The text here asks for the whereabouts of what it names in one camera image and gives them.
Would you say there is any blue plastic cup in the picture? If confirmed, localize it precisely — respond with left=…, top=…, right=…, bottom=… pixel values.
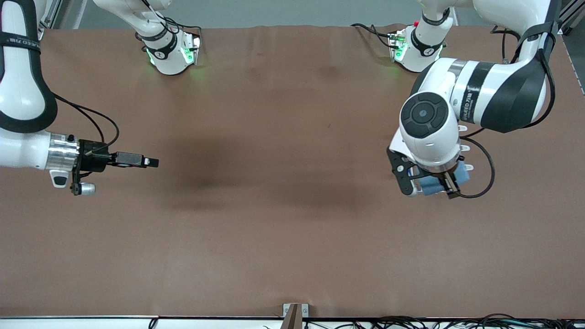
left=418, top=160, right=473, bottom=196

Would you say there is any brown paper table cover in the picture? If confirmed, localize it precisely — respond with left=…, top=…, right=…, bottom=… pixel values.
left=0, top=24, right=585, bottom=319

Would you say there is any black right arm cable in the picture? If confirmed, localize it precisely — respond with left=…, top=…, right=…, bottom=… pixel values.
left=52, top=93, right=121, bottom=156

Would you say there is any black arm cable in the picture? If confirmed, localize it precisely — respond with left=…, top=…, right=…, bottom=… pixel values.
left=52, top=93, right=121, bottom=156
left=452, top=25, right=557, bottom=200

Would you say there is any white wire cup holder rack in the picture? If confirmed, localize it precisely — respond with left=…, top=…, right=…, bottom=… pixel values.
left=458, top=124, right=474, bottom=173

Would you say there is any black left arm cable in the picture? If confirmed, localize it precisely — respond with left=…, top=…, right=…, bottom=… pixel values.
left=452, top=25, right=557, bottom=200

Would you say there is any black right base cable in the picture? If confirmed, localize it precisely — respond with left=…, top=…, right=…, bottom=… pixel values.
left=155, top=14, right=202, bottom=42

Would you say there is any black base cable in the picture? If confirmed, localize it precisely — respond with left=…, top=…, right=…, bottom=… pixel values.
left=351, top=22, right=396, bottom=49
left=155, top=14, right=202, bottom=42

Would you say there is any aluminium frame profile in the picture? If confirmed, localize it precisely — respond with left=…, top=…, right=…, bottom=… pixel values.
left=559, top=0, right=585, bottom=37
left=37, top=0, right=64, bottom=40

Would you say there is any teal cable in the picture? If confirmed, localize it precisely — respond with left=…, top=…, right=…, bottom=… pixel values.
left=516, top=319, right=565, bottom=328

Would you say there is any black left base cable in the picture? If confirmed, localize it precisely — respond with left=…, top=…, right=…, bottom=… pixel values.
left=351, top=22, right=396, bottom=49

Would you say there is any metal bracket with post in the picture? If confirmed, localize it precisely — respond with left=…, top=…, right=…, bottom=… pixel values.
left=282, top=303, right=309, bottom=329

